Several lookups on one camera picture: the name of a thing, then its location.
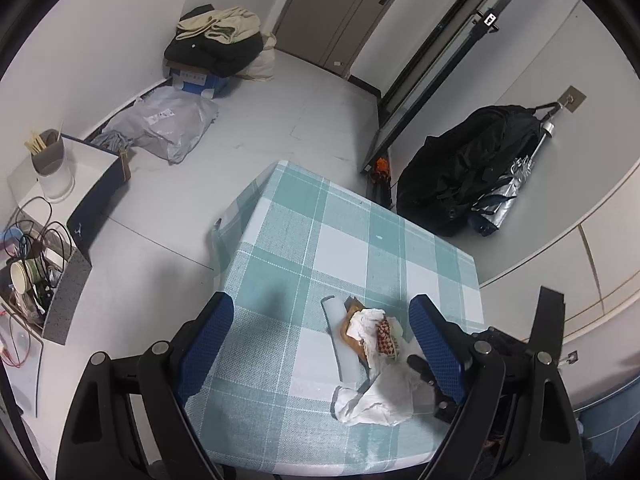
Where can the bundle of wooden chopsticks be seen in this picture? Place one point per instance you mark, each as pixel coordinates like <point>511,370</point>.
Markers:
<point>37,142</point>

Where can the grey perforated box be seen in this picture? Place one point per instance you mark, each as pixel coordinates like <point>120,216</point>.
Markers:
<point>65,295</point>

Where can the red white patterned wrapper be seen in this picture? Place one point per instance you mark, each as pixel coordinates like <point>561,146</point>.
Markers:
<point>386,342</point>

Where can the paper cup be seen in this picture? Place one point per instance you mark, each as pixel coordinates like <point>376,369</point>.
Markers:
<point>25,277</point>

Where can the black jacket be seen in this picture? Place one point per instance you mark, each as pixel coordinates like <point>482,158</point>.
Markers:
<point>465,170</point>

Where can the clear plastic strip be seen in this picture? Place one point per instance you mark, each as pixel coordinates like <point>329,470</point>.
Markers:
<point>345,360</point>

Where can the silver folding umbrella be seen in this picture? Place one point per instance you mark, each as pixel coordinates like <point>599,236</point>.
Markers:
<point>500,200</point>

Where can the beige clothing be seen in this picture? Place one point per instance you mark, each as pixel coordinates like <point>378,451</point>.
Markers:
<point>225,22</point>

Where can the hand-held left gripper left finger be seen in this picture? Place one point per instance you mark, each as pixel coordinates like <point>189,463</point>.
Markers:
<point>205,345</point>

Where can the white grey chopstick holder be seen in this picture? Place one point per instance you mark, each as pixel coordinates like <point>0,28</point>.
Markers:
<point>55,180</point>

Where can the teal checked tablecloth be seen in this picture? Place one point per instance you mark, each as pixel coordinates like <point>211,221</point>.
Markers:
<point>300,240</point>

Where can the metal wall hook plate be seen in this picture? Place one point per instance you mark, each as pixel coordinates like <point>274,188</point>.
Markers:
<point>571,99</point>

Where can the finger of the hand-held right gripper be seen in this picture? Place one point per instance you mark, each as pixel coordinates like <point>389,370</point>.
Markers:
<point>419,366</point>

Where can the orange tool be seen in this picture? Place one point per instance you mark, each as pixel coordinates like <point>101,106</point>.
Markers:
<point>381,166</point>

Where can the brown tag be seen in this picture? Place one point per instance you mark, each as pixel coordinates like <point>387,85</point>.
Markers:
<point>125,165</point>

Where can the white box with blue side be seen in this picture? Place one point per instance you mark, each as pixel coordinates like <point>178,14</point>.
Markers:
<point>95,160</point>

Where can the grey door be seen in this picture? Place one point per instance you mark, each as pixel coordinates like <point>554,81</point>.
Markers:
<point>325,10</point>

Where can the white plastic bag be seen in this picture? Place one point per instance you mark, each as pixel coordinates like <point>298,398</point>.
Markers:
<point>380,405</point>

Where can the dark open door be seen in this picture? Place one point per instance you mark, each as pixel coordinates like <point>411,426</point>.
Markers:
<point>425,75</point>

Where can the blue plastic item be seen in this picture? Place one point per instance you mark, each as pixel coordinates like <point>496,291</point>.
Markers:
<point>11,239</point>

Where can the grey parcel bag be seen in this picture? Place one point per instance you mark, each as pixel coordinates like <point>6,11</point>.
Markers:
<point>165,120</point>

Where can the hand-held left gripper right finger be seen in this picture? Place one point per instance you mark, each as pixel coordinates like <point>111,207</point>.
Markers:
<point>437,350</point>

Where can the beige cloth bag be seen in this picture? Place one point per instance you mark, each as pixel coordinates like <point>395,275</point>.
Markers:
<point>260,67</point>

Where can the white tissue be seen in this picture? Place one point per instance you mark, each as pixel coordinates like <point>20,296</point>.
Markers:
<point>365,322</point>

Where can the blue storage box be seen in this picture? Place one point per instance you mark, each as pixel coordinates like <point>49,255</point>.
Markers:
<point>220,85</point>

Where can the black clothing pile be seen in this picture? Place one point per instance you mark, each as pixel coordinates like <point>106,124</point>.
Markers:
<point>220,57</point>

